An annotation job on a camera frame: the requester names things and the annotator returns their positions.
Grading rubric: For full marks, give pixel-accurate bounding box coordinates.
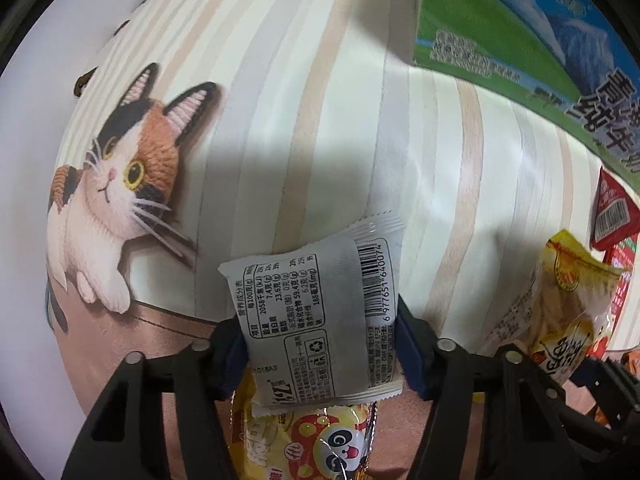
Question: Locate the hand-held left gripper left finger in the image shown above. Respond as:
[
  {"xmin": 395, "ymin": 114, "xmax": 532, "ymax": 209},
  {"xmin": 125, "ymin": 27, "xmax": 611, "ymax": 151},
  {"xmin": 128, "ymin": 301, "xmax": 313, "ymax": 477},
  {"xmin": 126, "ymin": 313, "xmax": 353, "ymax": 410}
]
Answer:
[{"xmin": 60, "ymin": 317, "xmax": 251, "ymax": 480}]

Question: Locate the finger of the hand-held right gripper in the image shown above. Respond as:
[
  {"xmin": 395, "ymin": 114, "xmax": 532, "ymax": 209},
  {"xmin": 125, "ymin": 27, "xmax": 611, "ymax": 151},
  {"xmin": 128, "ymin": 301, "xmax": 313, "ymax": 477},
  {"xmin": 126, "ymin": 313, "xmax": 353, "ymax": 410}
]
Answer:
[{"xmin": 570, "ymin": 355, "xmax": 640, "ymax": 428}]

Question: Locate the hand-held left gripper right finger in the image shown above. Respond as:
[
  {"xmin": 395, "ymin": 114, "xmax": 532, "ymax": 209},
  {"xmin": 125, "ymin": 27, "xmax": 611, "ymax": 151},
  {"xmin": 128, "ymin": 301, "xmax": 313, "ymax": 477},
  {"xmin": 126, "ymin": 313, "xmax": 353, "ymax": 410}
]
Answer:
[{"xmin": 395, "ymin": 305, "xmax": 583, "ymax": 480}]

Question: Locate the yellow snack bag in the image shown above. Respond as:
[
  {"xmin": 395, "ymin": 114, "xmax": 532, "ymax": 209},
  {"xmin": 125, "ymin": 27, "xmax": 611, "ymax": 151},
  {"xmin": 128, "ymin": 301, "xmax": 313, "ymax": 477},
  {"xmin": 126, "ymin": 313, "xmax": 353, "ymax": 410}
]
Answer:
[{"xmin": 479, "ymin": 230, "xmax": 632, "ymax": 403}]

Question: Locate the grey snack packet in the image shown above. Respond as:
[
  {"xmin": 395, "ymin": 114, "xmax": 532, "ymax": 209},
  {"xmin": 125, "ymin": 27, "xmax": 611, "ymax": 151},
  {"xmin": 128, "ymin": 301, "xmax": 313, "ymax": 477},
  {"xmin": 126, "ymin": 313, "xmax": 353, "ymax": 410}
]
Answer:
[{"xmin": 218, "ymin": 215, "xmax": 406, "ymax": 417}]

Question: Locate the red green packet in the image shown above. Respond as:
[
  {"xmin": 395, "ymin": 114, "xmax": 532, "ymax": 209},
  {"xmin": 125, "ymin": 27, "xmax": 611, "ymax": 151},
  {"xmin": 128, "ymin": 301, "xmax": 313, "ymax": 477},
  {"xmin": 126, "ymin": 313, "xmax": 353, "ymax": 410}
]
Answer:
[{"xmin": 606, "ymin": 237, "xmax": 640, "ymax": 313}]

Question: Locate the yellow panda snack packet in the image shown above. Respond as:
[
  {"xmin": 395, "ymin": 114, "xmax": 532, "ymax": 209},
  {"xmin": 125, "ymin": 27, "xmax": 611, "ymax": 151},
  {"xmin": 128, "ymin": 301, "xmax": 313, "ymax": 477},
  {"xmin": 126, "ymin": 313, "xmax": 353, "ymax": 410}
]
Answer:
[{"xmin": 229, "ymin": 367, "xmax": 382, "ymax": 480}]

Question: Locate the red snack packet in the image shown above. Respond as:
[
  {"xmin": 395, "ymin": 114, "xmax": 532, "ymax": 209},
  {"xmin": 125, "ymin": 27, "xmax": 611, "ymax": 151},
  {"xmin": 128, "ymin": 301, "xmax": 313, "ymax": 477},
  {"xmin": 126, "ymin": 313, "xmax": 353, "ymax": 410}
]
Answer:
[{"xmin": 590, "ymin": 169, "xmax": 640, "ymax": 253}]

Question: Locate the cat print striped mat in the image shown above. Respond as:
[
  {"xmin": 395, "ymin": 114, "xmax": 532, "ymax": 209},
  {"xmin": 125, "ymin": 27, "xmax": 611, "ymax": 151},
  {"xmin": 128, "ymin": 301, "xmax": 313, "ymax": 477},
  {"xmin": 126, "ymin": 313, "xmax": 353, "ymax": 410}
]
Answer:
[{"xmin": 42, "ymin": 0, "xmax": 640, "ymax": 480}]

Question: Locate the green blue milk carton box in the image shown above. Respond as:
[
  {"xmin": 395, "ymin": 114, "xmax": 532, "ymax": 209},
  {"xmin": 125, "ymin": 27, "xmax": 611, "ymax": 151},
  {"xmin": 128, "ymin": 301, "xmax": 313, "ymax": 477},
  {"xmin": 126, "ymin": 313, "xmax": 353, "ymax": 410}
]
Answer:
[{"xmin": 413, "ymin": 0, "xmax": 640, "ymax": 176}]

